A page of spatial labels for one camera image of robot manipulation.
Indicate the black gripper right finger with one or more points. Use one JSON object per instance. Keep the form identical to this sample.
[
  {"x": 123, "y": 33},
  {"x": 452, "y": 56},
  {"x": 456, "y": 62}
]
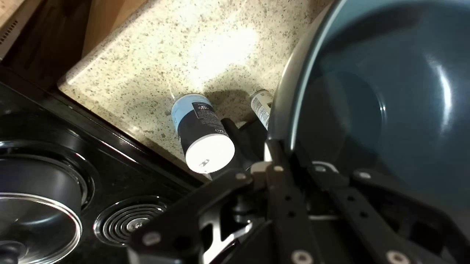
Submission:
[{"x": 382, "y": 244}]

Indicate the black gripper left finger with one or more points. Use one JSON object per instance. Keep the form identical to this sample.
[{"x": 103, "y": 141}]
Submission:
[{"x": 295, "y": 241}]

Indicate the large blue bowl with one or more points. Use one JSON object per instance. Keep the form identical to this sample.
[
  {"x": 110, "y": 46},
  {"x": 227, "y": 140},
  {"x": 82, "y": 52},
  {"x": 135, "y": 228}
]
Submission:
[{"x": 385, "y": 84}]

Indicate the blue canister white lid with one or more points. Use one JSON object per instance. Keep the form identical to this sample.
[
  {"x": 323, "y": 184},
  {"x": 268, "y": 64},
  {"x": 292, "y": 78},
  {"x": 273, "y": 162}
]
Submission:
[{"x": 205, "y": 144}]

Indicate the white spray bottle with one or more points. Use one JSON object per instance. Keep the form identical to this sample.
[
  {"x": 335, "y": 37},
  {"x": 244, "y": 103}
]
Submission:
[{"x": 261, "y": 106}]

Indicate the black electric stove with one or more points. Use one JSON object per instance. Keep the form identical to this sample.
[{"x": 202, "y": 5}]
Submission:
[{"x": 123, "y": 184}]

